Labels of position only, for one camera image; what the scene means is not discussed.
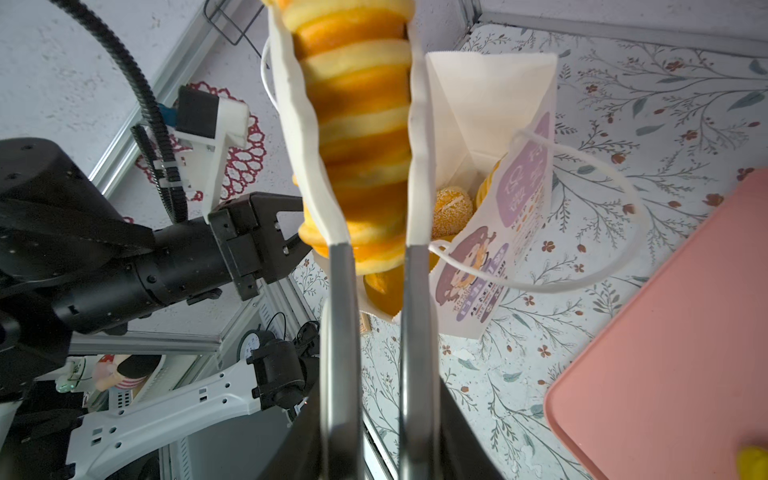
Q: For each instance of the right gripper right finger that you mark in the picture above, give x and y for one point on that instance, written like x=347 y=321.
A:
x=462 y=457

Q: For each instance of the yellow bread roll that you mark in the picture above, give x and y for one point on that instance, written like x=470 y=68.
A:
x=752 y=463

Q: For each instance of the pink tray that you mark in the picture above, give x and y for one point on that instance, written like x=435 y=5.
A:
x=676 y=385

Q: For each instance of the long baguette loaf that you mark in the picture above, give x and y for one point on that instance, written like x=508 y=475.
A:
x=384 y=281

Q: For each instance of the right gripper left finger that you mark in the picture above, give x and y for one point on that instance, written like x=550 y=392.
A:
x=299 y=455

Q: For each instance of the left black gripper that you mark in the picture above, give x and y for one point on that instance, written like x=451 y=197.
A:
x=241 y=243

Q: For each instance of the white paper bag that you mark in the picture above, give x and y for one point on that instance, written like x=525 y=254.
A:
x=486 y=108

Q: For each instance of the ridged striped bread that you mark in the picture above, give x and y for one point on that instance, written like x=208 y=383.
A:
x=485 y=186

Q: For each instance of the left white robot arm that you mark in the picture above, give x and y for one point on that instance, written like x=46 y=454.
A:
x=71 y=264

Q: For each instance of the orange oval bread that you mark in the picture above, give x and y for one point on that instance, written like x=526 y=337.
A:
x=453 y=210

